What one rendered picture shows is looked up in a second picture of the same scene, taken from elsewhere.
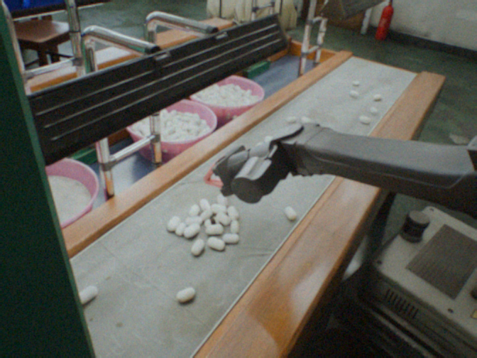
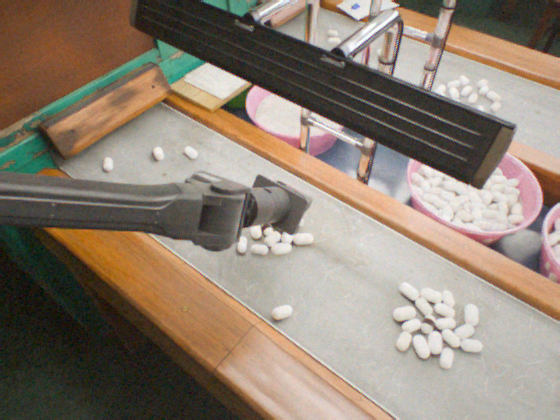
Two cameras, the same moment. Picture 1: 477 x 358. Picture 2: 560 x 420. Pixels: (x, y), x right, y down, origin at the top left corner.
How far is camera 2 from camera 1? 83 cm
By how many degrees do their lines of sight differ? 68
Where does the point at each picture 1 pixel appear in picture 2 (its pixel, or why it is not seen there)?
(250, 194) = not seen: hidden behind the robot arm
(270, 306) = (142, 264)
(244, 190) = not seen: hidden behind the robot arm
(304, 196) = (326, 343)
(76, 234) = (247, 134)
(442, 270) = not seen: outside the picture
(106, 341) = (153, 169)
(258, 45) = (394, 124)
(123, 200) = (292, 155)
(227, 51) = (329, 84)
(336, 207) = (283, 372)
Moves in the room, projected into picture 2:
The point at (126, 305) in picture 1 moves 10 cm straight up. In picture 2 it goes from (180, 176) to (171, 141)
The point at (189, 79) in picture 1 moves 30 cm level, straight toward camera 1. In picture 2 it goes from (253, 67) to (42, 69)
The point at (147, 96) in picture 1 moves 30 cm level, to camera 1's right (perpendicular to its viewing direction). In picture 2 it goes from (208, 45) to (136, 190)
